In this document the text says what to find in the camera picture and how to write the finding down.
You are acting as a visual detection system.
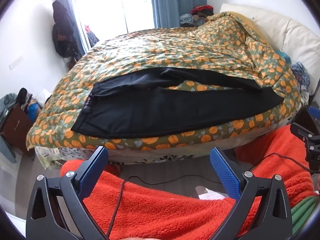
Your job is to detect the black pants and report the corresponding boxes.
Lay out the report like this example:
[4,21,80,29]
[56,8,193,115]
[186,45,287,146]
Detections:
[71,67,285,140]

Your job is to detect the wide blue curtain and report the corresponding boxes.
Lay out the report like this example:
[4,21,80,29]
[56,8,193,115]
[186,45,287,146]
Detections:
[150,0,208,29]

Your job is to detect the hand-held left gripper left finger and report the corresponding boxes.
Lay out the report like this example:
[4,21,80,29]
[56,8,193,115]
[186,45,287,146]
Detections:
[26,146,110,240]

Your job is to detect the orange fleece garment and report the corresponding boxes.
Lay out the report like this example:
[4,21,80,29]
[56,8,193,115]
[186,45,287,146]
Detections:
[60,125,319,240]

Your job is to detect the white bag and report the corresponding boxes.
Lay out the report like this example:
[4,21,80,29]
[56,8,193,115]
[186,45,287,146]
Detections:
[37,89,52,103]

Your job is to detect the white printed cloth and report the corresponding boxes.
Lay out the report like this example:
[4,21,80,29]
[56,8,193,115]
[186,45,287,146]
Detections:
[194,185,225,200]

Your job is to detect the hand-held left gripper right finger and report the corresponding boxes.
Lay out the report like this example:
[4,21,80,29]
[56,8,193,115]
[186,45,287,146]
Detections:
[209,147,293,240]

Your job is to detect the cream padded headboard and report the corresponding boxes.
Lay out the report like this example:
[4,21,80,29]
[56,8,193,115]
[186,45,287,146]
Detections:
[219,3,320,80]

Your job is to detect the white wall outlet strip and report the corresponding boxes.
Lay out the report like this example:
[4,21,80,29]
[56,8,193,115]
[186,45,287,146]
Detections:
[9,56,23,70]

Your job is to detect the dark quilted jacket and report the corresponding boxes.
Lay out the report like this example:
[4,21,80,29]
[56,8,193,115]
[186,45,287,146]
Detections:
[84,24,100,48]

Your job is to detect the heap of clothes and bags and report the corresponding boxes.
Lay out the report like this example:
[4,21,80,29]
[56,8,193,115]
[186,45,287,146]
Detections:
[0,87,43,123]

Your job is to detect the green striped cloth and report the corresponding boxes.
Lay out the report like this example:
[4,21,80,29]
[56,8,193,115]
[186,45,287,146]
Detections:
[290,196,320,234]

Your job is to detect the black cable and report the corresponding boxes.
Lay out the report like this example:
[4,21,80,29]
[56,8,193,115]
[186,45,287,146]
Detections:
[107,176,223,240]
[246,154,320,174]

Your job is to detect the green quilt with orange print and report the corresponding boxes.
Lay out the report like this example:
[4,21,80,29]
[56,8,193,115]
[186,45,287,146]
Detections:
[26,11,302,151]

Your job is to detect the dark hanging clothes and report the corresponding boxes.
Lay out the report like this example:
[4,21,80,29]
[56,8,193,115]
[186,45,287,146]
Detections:
[52,0,80,58]

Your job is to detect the blue patterned cloth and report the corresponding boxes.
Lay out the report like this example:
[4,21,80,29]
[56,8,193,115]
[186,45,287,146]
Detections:
[291,61,310,93]

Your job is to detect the pile of mixed clothes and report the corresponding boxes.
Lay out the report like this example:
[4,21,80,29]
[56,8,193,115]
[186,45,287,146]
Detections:
[179,5,215,28]

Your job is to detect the bright window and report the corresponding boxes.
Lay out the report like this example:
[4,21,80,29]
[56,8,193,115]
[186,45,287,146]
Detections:
[72,0,155,48]

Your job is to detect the brown wooden cabinet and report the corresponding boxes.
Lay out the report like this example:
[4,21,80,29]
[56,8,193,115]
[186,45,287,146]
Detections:
[0,104,34,153]

